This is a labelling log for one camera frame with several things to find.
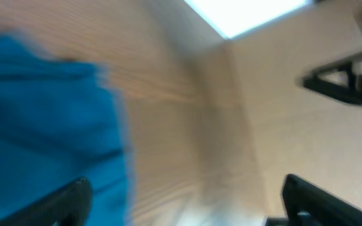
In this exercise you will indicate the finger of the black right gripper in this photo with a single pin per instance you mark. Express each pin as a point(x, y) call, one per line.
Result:
point(340, 80)

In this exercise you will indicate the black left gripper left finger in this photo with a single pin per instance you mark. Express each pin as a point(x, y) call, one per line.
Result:
point(68, 206)

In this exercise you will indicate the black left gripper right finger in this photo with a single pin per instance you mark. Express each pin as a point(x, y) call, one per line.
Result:
point(307, 204)

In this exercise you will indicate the teal blue t-shirt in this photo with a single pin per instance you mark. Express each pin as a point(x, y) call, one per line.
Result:
point(57, 123)

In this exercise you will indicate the brown cardboard box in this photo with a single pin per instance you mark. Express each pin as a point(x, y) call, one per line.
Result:
point(290, 129)

